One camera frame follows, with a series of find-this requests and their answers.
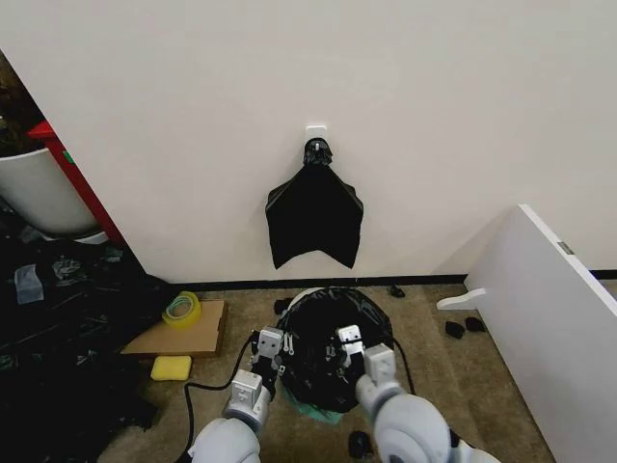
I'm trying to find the yellow sponge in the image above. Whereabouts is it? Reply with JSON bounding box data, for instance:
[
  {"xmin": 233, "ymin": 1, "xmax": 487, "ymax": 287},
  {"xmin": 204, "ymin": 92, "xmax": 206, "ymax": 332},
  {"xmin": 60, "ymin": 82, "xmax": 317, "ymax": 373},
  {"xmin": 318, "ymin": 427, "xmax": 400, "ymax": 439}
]
[{"xmin": 149, "ymin": 355, "xmax": 194, "ymax": 383}]

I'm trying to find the black baseboard strip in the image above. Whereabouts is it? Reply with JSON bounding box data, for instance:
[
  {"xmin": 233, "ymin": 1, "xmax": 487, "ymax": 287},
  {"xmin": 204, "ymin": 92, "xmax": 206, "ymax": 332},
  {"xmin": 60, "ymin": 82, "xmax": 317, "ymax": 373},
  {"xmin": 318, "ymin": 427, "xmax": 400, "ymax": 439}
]
[{"xmin": 162, "ymin": 273, "xmax": 469, "ymax": 293}]

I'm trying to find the white round planter pot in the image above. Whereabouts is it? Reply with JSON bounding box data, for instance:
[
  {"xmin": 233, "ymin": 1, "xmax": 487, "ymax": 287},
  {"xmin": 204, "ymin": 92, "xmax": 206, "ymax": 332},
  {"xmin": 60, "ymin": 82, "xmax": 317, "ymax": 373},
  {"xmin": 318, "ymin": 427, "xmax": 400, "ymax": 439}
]
[{"xmin": 0, "ymin": 146, "xmax": 110, "ymax": 243}]

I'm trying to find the yellow-green tape roll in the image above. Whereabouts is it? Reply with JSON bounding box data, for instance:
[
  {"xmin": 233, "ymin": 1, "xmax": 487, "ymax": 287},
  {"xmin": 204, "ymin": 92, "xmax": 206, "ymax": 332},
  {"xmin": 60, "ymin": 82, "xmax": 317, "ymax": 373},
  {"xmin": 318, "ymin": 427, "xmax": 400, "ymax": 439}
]
[{"xmin": 161, "ymin": 289, "xmax": 201, "ymax": 332}]

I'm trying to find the red cabinet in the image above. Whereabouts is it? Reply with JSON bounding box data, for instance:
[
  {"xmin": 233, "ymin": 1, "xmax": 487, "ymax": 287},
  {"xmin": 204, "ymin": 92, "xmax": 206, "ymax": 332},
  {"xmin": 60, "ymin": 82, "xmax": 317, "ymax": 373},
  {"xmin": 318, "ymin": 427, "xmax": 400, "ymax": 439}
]
[{"xmin": 26, "ymin": 120, "xmax": 128, "ymax": 248}]

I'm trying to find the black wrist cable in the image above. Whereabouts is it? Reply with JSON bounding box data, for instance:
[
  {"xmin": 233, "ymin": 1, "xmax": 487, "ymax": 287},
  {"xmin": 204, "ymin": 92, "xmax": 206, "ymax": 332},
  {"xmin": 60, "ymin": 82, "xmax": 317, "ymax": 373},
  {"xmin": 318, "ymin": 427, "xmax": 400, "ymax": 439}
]
[
  {"xmin": 390, "ymin": 336, "xmax": 417, "ymax": 395},
  {"xmin": 177, "ymin": 331, "xmax": 257, "ymax": 463}
]

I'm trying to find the green plastic sheet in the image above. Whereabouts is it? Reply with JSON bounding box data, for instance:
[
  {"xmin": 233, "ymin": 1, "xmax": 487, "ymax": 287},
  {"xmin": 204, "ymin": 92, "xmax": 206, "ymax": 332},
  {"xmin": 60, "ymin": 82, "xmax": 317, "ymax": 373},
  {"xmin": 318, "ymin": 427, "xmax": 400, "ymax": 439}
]
[{"xmin": 282, "ymin": 388, "xmax": 344, "ymax": 426}]

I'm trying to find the white door panel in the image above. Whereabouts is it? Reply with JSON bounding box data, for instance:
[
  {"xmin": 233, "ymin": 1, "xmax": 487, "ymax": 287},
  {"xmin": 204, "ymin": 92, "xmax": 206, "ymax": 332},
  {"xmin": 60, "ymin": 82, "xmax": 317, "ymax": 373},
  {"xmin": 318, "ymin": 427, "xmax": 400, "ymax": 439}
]
[{"xmin": 464, "ymin": 203, "xmax": 617, "ymax": 463}]

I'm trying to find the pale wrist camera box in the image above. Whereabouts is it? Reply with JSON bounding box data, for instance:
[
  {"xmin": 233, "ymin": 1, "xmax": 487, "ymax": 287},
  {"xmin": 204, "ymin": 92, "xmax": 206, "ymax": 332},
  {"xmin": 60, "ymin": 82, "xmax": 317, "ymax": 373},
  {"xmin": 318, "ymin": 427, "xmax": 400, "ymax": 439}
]
[
  {"xmin": 335, "ymin": 324, "xmax": 364, "ymax": 345},
  {"xmin": 255, "ymin": 326, "xmax": 285, "ymax": 361}
]

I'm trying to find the black garbage bag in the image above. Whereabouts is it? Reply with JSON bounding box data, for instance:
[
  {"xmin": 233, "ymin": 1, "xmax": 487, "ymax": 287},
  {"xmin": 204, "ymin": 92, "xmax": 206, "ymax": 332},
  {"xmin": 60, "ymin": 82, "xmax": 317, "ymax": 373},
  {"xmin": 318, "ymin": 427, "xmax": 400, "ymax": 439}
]
[
  {"xmin": 265, "ymin": 137, "xmax": 365, "ymax": 271},
  {"xmin": 276, "ymin": 286, "xmax": 397, "ymax": 415}
]

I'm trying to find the flat brown cardboard box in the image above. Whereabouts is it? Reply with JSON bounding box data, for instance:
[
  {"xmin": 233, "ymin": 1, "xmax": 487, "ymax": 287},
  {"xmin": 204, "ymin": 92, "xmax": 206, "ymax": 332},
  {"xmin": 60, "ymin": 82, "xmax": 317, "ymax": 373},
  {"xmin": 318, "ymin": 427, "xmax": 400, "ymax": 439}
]
[{"xmin": 120, "ymin": 298, "xmax": 230, "ymax": 360}]

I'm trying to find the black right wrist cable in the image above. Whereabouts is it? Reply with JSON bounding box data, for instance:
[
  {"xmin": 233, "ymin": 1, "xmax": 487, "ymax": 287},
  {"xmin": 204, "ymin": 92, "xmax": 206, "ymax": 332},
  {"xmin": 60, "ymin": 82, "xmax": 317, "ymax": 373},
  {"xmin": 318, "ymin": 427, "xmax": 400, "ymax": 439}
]
[{"xmin": 390, "ymin": 336, "xmax": 417, "ymax": 395}]

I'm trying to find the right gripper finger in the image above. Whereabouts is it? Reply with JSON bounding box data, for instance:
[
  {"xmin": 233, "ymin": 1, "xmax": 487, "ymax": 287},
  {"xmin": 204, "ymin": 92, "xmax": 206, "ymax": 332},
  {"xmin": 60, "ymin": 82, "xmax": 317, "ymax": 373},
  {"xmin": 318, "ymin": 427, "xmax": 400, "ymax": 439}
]
[{"xmin": 323, "ymin": 338, "xmax": 341, "ymax": 383}]

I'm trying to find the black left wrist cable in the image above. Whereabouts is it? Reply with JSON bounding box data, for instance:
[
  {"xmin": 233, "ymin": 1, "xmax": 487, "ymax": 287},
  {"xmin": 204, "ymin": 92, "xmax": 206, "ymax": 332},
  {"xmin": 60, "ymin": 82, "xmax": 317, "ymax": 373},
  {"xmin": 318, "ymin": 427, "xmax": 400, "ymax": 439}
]
[{"xmin": 177, "ymin": 331, "xmax": 257, "ymax": 463}]

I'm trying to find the pile of black plastic bags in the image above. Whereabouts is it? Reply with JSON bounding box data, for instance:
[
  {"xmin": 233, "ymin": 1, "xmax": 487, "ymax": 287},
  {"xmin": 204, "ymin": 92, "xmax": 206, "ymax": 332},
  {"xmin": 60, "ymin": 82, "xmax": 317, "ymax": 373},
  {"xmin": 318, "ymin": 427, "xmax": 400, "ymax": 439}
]
[{"xmin": 0, "ymin": 200, "xmax": 171, "ymax": 463}]

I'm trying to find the small clear plastic box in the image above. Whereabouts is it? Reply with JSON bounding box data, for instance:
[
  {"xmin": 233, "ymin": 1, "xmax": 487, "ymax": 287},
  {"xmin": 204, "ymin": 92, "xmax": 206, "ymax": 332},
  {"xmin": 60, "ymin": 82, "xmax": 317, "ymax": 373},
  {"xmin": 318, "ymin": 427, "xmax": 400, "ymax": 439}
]
[{"xmin": 13, "ymin": 263, "xmax": 46, "ymax": 306}]

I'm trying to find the white door handle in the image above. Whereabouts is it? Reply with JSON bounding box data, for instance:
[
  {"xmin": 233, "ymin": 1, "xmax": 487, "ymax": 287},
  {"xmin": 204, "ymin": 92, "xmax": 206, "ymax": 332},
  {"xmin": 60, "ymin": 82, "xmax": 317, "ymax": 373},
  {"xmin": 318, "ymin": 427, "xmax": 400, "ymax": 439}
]
[{"xmin": 435, "ymin": 286, "xmax": 489, "ymax": 312}]

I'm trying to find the folded black garbage bag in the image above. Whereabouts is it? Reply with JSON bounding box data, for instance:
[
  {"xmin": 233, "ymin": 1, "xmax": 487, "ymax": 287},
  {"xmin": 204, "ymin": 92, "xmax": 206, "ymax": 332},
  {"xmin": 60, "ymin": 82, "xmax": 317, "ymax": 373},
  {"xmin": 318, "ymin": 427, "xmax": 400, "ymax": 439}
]
[{"xmin": 265, "ymin": 137, "xmax": 365, "ymax": 271}]

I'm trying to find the white round trash bin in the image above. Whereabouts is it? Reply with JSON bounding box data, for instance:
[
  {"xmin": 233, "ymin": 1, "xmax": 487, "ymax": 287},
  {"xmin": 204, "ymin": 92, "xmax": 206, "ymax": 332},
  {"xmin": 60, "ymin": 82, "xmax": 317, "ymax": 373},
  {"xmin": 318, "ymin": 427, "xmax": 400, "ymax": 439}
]
[{"xmin": 286, "ymin": 286, "xmax": 334, "ymax": 313}]

